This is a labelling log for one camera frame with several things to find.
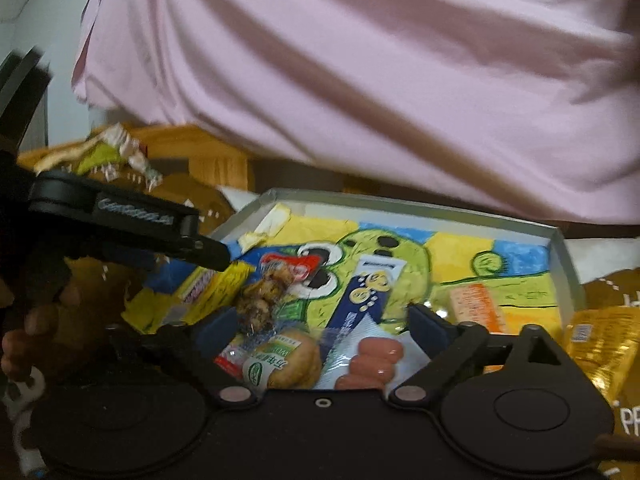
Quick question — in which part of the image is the red clear nugget packet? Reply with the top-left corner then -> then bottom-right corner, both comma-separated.
215,252 -> 323,376

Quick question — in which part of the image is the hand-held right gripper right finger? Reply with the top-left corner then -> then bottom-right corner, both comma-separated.
390,302 -> 576,407

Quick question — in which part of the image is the crumpled cream cloth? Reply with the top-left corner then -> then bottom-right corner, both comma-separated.
35,122 -> 163,191

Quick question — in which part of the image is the brown printed blanket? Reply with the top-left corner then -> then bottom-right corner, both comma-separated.
0,170 -> 640,480

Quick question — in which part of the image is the grey metal tray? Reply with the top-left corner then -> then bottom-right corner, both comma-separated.
122,187 -> 586,391

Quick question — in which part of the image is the white strap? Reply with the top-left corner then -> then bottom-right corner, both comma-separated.
5,367 -> 48,478

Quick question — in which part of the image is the person's left hand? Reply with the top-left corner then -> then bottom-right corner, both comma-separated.
0,280 -> 83,382

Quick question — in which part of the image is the clear sausage packet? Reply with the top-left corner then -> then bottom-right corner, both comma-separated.
320,315 -> 406,391

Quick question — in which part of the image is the green label pastry packet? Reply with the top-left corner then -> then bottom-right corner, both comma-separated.
242,330 -> 323,390

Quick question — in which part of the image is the gold foil packet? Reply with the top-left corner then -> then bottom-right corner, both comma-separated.
562,305 -> 640,401

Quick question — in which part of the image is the orange snack packet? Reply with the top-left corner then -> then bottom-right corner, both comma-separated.
447,282 -> 508,336

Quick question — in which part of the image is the yellow snack bar packet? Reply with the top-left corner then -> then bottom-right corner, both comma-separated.
175,260 -> 256,326

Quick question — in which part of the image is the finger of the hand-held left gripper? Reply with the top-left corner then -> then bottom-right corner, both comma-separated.
165,234 -> 232,272

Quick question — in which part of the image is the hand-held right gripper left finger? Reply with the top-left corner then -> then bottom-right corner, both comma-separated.
102,305 -> 257,408

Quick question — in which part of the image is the blue stick packet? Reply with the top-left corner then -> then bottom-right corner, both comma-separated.
322,255 -> 407,346

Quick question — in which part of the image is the pink cloth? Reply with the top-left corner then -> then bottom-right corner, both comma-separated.
70,0 -> 640,226

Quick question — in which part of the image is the crumpled white paper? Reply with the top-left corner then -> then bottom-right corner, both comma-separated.
237,202 -> 291,251

